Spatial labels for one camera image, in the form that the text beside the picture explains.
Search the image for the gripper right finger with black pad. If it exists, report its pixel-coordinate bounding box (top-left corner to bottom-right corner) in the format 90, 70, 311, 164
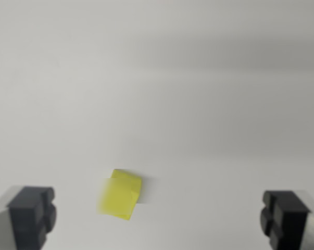
259, 190, 314, 250

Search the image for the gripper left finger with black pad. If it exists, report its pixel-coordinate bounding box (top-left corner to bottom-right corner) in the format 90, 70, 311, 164
0, 185, 57, 250

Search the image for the yellow cube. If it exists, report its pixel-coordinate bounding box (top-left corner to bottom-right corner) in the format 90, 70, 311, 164
96, 168, 143, 221

